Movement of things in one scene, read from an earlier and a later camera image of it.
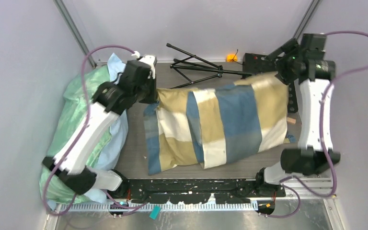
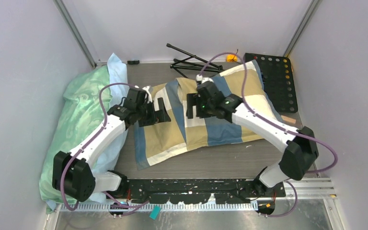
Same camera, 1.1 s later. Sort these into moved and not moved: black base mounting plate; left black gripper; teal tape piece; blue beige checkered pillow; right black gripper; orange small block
Moved: right black gripper; left black gripper; blue beige checkered pillow
Not moved: black base mounting plate; teal tape piece; orange small block
